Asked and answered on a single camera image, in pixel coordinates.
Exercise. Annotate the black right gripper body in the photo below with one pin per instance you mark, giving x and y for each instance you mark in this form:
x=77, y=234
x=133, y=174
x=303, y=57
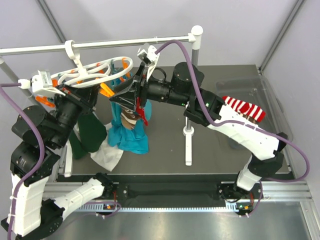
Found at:
x=160, y=92

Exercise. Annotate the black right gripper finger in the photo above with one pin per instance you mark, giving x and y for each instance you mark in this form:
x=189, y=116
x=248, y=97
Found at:
x=131, y=82
x=125, y=98

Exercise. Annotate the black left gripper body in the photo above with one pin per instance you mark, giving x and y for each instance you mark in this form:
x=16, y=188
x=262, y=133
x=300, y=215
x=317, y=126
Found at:
x=72, y=105

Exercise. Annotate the red snowflake sock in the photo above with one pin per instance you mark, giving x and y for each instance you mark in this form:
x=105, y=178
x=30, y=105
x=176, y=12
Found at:
x=141, y=111

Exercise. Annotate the brown striped sock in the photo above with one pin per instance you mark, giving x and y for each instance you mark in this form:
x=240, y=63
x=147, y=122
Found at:
x=129, y=119

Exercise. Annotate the white round clip hanger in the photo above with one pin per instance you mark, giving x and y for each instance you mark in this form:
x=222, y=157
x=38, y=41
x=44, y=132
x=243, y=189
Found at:
x=84, y=76

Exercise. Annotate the red white striped sock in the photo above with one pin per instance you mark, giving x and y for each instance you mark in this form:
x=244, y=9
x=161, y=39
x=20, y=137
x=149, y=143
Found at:
x=249, y=111

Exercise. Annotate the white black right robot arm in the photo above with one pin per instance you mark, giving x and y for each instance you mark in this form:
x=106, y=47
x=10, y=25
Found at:
x=205, y=108

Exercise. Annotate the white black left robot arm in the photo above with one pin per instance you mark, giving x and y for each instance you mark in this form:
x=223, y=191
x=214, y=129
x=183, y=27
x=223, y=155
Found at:
x=32, y=217

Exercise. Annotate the orange clothes peg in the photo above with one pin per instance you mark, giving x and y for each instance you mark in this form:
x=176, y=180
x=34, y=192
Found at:
x=105, y=90

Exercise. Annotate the dark green cloth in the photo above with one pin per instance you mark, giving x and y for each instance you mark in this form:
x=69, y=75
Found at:
x=87, y=136

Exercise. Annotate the teal cloth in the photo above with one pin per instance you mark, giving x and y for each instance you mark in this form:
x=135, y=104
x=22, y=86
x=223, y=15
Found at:
x=135, y=141

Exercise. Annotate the white rack right foot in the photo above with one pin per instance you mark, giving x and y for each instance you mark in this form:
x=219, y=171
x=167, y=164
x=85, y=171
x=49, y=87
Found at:
x=188, y=132

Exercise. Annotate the white rack foot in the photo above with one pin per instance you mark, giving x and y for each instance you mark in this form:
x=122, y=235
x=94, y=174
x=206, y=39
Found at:
x=188, y=132
x=68, y=162

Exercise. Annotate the white cloth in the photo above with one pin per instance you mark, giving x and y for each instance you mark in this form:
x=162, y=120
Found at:
x=107, y=156

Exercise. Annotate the white rack left foot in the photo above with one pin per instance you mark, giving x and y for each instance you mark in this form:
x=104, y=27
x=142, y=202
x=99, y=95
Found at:
x=68, y=162

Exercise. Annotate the black base bar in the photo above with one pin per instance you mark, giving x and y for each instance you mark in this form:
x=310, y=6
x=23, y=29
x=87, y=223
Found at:
x=177, y=195

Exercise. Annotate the clear plastic bin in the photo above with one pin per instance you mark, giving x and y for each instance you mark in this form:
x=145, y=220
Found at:
x=257, y=90

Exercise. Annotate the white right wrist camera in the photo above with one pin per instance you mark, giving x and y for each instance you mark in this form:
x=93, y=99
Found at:
x=149, y=56

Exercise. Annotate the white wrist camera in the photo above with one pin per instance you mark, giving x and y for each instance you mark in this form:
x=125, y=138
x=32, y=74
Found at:
x=149, y=56
x=41, y=84

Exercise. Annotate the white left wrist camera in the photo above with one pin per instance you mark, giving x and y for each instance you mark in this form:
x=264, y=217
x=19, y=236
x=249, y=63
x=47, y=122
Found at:
x=41, y=84

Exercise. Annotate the grey rack left post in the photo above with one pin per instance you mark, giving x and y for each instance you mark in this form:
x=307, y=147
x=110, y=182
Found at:
x=14, y=78

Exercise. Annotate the grey rack post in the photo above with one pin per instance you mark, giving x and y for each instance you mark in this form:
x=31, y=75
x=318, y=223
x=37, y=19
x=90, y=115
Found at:
x=14, y=78
x=194, y=61

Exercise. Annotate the grey rack right post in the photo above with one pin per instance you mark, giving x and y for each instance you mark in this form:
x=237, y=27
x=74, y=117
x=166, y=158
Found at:
x=194, y=61

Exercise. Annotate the silver clothes rack rail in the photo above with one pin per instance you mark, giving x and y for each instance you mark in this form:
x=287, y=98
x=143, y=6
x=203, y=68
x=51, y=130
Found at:
x=194, y=37

